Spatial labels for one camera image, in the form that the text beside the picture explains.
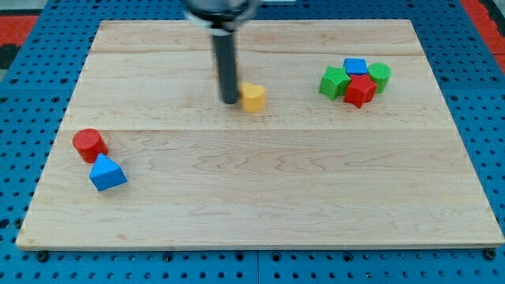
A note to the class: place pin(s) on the red star block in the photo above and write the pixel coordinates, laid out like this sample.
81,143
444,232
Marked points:
360,90

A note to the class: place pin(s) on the blue cube block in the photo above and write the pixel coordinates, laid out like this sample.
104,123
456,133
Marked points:
355,66

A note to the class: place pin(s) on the green cylinder block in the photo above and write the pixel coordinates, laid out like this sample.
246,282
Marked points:
380,74

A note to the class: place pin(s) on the green star block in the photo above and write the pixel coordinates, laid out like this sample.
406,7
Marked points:
334,82

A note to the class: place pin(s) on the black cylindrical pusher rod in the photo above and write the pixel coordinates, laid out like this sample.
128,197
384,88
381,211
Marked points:
224,51

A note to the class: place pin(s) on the red cylinder block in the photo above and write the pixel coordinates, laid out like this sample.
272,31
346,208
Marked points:
89,144

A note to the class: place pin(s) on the blue triangle block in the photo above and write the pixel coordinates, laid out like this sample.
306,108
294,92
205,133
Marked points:
106,173

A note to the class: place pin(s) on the light wooden board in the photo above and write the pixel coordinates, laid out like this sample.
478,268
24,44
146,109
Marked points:
305,172

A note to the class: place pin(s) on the yellow heart block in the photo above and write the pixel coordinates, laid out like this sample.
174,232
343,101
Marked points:
253,97

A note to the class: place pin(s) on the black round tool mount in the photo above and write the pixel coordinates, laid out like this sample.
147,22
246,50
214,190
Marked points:
220,15

